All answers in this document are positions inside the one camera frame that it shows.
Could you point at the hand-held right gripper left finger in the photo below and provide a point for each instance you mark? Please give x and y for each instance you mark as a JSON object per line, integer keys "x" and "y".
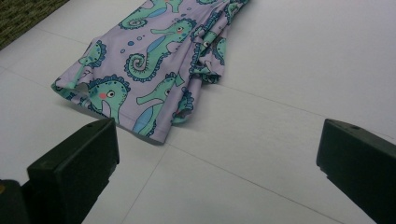
{"x": 74, "y": 168}

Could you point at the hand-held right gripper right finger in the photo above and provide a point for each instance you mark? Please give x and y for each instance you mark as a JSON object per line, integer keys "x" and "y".
{"x": 361, "y": 165}

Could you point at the lilac seahorse print garment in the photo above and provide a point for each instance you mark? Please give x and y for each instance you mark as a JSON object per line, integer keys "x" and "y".
{"x": 155, "y": 62}

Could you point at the dark woven carpet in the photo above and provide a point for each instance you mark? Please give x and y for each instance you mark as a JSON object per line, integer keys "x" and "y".
{"x": 21, "y": 15}

